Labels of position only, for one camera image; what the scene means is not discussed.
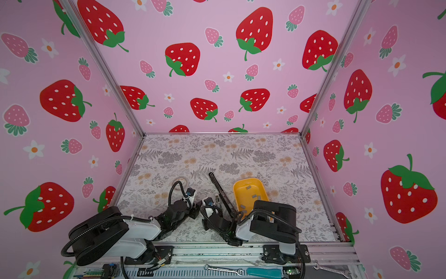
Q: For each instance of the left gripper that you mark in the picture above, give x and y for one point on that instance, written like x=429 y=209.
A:
x=195 y=210

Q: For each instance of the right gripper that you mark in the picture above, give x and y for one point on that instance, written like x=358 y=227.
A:
x=204 y=220

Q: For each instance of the black stapler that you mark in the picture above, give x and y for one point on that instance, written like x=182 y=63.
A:
x=223 y=197

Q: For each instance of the yellow plastic tray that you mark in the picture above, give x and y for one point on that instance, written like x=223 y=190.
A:
x=245 y=204

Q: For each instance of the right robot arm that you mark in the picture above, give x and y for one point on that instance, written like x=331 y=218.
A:
x=275 y=221

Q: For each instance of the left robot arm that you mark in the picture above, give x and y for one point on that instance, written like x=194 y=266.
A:
x=111 y=234

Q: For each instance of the clear tape roll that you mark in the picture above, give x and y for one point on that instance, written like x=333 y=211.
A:
x=183 y=180

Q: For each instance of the silver wrench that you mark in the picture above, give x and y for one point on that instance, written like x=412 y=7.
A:
x=344 y=273
x=238 y=272

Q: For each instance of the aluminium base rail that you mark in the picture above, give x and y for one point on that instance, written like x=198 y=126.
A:
x=187 y=262

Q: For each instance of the teal handled tool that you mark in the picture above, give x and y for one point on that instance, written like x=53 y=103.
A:
x=264 y=273

